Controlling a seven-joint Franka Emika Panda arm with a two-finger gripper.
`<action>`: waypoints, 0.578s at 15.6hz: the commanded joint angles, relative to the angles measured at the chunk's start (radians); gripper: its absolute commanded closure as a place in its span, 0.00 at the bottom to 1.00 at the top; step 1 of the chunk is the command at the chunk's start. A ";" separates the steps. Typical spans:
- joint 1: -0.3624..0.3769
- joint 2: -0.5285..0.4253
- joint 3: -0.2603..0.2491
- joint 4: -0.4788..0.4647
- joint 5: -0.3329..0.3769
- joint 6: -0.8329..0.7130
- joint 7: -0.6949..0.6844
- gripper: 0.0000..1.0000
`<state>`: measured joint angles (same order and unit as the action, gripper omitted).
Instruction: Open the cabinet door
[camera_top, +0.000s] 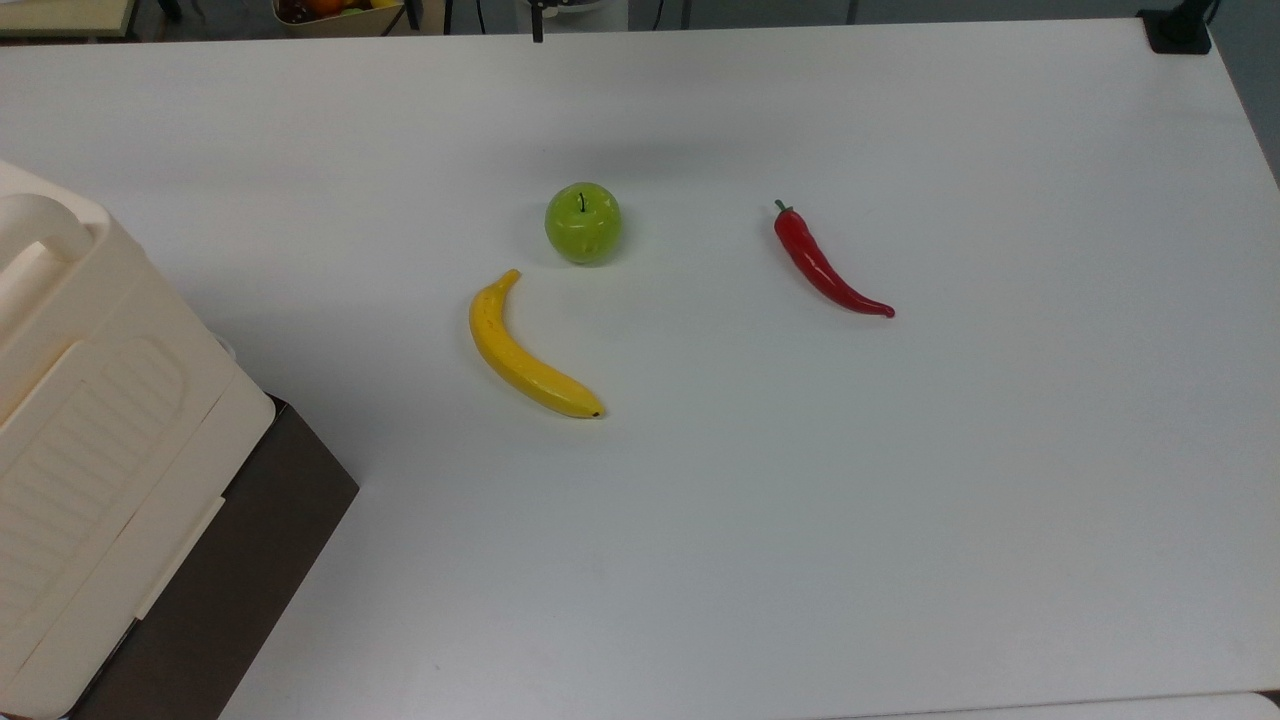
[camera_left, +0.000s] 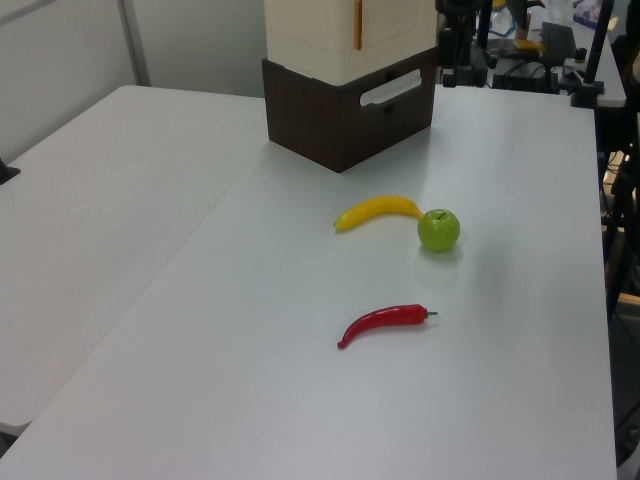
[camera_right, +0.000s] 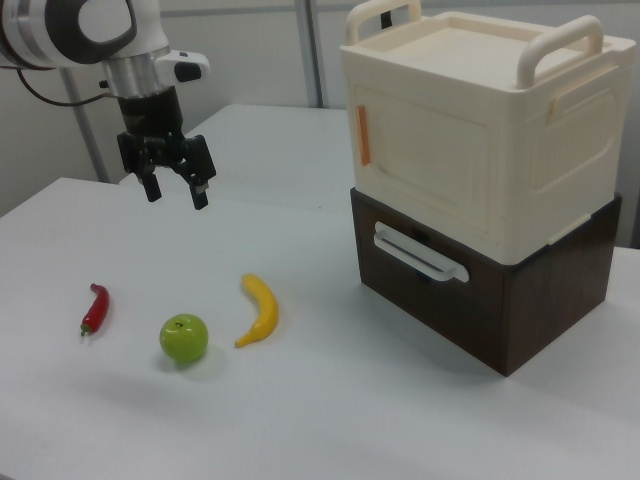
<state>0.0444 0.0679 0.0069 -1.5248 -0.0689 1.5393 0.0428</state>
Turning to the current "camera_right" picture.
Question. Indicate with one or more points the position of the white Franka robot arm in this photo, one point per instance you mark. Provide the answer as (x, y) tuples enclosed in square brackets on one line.
[(45, 30)]

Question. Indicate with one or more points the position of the yellow banana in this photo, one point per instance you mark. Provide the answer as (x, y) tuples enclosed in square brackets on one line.
[(265, 310)]

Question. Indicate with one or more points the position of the green apple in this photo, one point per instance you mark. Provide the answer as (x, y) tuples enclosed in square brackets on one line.
[(183, 337)]

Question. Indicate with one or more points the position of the cream cabinet door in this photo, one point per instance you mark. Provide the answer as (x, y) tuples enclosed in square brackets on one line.
[(430, 165)]

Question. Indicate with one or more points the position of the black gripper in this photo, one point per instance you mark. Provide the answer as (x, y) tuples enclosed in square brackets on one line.
[(150, 115)]

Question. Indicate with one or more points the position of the dark brown drawer box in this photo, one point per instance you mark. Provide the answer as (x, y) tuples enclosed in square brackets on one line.
[(550, 310)]

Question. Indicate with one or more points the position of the red chili pepper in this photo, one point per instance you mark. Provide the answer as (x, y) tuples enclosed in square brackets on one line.
[(97, 310)]

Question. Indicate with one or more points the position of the cream plastic cabinet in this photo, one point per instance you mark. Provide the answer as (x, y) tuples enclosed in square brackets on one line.
[(550, 165)]

